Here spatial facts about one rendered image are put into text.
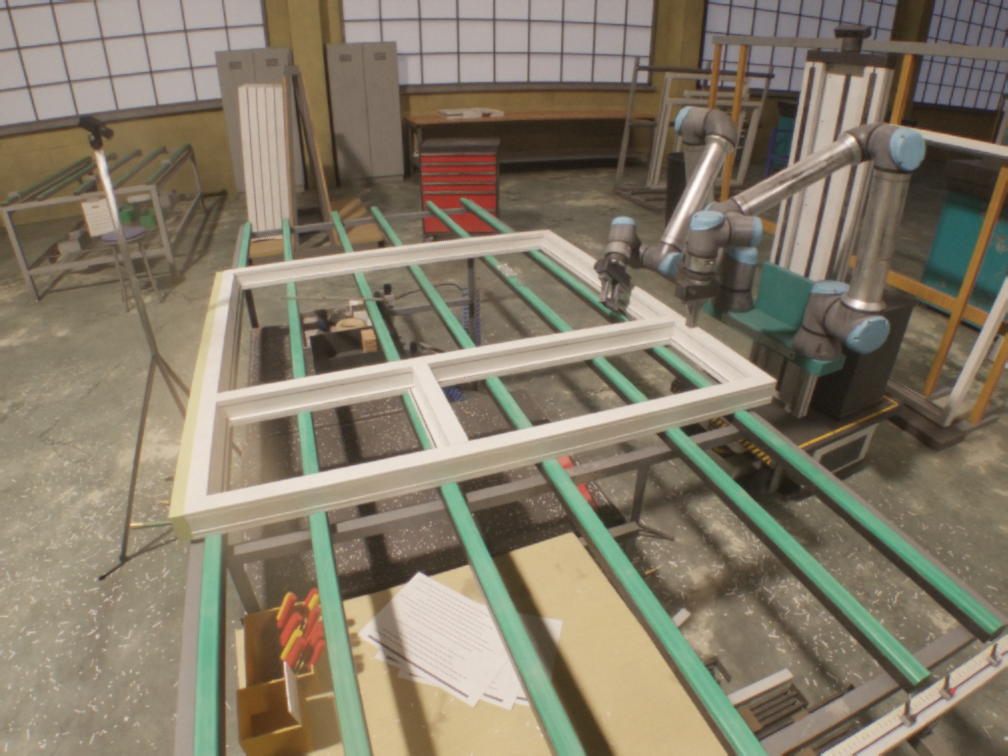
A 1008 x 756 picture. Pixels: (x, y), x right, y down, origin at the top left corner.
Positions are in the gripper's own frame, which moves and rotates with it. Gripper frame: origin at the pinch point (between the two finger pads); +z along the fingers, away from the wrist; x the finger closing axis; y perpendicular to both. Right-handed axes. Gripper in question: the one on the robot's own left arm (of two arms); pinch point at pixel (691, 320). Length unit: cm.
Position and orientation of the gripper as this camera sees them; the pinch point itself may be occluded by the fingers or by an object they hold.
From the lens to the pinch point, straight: 187.1
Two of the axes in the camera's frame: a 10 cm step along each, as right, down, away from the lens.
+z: 0.0, 8.6, 5.1
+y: 3.5, 4.7, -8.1
